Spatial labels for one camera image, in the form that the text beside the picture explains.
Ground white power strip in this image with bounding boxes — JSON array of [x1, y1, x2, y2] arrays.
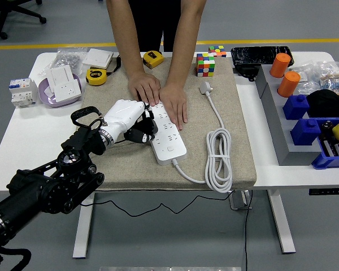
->
[[137, 102, 188, 166]]

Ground grey-brown fabric mat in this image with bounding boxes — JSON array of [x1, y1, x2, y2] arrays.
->
[[73, 56, 258, 192]]

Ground person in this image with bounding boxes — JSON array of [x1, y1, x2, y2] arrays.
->
[[128, 0, 184, 53]]

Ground purple bowl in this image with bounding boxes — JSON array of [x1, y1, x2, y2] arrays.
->
[[38, 73, 83, 108]]

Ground black hanging cable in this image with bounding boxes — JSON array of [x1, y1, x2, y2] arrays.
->
[[244, 189, 254, 271]]

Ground blue plastic bin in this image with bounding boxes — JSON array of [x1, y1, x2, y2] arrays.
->
[[311, 117, 339, 170]]

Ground black cloth bundle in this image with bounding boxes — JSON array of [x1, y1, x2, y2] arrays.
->
[[306, 89, 339, 119]]

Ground person's right hand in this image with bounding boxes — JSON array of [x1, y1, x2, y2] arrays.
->
[[128, 72, 162, 107]]

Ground clear bag of resistors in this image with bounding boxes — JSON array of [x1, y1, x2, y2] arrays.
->
[[318, 60, 339, 95]]

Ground white wall socket plate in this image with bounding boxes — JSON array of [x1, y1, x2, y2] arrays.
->
[[54, 80, 82, 104]]

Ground dark batteries in bin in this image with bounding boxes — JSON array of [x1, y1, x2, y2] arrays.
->
[[321, 138, 339, 158]]

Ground white table leg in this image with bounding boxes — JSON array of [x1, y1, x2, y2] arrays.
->
[[267, 189, 297, 254], [72, 191, 96, 259]]

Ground orange cylinder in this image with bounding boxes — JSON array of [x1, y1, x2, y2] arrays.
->
[[269, 53, 292, 79], [277, 71, 301, 98]]

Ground black table control panel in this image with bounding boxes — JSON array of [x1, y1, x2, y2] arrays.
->
[[308, 187, 339, 196]]

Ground white power strip cable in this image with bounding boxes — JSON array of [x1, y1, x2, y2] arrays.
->
[[171, 81, 234, 195]]

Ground white blank switch plate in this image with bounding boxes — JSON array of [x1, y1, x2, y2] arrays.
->
[[50, 64, 75, 87]]

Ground grey stepped block holder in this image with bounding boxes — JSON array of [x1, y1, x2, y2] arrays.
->
[[255, 65, 321, 167]]

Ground black cracked flat tray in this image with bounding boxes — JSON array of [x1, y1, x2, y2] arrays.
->
[[231, 46, 295, 68]]

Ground person's left hand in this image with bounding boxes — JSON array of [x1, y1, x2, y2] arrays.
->
[[159, 84, 189, 131]]

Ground clear bag of screws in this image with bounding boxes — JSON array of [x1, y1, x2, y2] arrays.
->
[[46, 47, 88, 74]]

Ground white circuit breaker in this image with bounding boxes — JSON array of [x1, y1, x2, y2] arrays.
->
[[8, 78, 39, 108]]

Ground clear bag of small parts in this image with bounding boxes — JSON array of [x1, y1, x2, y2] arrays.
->
[[288, 63, 324, 95]]

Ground large colourful puzzle cube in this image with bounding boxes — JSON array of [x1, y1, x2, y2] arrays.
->
[[195, 52, 216, 77]]

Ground small colourful puzzle cube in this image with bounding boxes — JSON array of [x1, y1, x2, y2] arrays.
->
[[208, 45, 227, 58]]

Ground black plug adapter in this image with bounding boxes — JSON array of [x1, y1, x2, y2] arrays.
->
[[135, 117, 159, 136]]

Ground round yellow tape measure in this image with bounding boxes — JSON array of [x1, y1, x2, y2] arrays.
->
[[85, 67, 107, 86]]

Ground square yellow tape measure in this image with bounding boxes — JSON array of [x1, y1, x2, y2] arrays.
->
[[142, 50, 164, 69]]

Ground thin black adapter cord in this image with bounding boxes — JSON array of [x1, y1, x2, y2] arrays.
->
[[93, 138, 234, 218]]

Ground black strap loop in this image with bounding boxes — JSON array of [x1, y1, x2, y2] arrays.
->
[[106, 55, 122, 76]]

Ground black office chair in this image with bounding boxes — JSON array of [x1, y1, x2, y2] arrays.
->
[[0, 0, 47, 40]]

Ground white wall switch plate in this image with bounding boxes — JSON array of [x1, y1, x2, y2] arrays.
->
[[81, 48, 114, 69]]

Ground metal bracket under table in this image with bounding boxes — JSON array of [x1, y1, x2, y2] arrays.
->
[[228, 189, 253, 211]]

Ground blue block with knob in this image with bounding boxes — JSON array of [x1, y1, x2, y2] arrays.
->
[[290, 118, 321, 146], [282, 94, 311, 120]]

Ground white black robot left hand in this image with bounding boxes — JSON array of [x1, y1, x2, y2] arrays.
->
[[101, 99, 159, 144]]

